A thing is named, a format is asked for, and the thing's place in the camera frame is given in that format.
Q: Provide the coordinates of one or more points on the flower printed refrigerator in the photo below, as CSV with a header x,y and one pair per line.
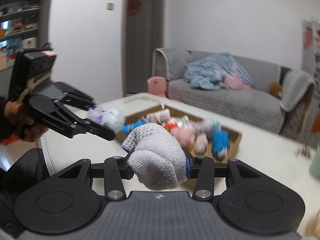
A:
x,y
311,67

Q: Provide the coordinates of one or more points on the pale green cup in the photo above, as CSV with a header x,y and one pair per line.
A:
x,y
315,165

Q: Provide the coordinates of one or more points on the blue white sock roll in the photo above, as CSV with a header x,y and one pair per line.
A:
x,y
132,127

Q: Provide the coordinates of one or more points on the white purple fluffy sock roll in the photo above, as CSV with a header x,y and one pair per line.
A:
x,y
107,117

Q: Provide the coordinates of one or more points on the grey quilted sofa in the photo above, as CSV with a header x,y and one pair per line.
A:
x,y
225,105

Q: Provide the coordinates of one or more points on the grey bookshelf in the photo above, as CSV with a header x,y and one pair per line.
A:
x,y
22,12

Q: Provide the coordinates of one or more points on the white storage box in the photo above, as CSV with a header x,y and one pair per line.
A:
x,y
29,42

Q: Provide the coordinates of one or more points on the grey quilted throw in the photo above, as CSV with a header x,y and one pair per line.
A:
x,y
297,87

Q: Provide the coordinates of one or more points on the pink white fluffy sock roll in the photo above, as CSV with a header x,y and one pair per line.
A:
x,y
201,143

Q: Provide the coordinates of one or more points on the pink plastic chair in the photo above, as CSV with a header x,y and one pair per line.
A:
x,y
156,86

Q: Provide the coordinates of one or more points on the person's left forearm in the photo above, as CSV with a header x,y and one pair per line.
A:
x,y
3,120

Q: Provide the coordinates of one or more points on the pink white bagged sock roll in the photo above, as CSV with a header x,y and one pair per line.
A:
x,y
160,116

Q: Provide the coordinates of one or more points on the red round door decoration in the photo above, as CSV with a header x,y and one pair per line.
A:
x,y
134,7

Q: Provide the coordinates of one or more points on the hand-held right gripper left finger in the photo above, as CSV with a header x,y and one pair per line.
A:
x,y
125,167

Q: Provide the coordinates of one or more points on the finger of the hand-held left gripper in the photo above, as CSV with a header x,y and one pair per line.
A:
x,y
100,130
82,101

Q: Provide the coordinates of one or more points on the pile of sunflower seed shells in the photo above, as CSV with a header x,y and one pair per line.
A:
x,y
302,152

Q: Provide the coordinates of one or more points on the beige wall switch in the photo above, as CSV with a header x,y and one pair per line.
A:
x,y
110,6

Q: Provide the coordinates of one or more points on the grey knitted sock roll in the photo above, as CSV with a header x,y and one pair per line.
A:
x,y
157,160

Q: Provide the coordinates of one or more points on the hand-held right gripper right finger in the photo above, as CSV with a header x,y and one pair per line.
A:
x,y
189,168

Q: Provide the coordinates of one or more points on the pink cloth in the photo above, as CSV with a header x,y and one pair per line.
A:
x,y
237,83

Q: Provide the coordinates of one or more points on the light blue blanket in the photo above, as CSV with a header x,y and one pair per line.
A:
x,y
210,72

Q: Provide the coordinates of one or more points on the grey door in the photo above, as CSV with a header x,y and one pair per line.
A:
x,y
147,42

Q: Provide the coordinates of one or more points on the person's left hand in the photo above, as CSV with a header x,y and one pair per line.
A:
x,y
13,113

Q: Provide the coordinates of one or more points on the brown cardboard box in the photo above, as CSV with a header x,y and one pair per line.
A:
x,y
232,142

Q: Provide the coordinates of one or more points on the blue sock roll pink stripe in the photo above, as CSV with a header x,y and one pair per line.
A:
x,y
221,142

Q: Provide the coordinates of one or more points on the brown plush toy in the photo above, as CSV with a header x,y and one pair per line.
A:
x,y
275,89

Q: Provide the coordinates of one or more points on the red white green sock roll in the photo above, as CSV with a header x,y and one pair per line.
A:
x,y
175,123

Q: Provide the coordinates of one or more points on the orange bagged sock roll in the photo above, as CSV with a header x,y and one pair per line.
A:
x,y
10,139

